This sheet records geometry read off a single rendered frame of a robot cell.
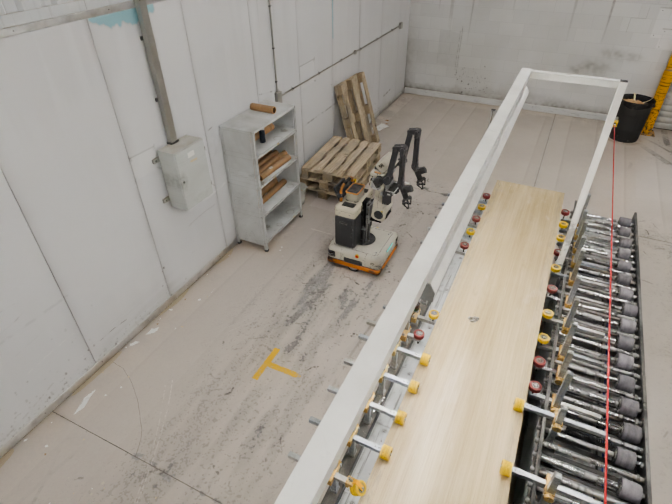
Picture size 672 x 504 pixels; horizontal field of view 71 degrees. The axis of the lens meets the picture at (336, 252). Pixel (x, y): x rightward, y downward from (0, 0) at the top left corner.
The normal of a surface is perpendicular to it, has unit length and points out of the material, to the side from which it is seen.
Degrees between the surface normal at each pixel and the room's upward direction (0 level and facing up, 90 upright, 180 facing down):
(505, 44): 90
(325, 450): 0
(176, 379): 0
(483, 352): 0
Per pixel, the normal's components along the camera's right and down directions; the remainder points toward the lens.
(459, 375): -0.01, -0.80
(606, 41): -0.43, 0.54
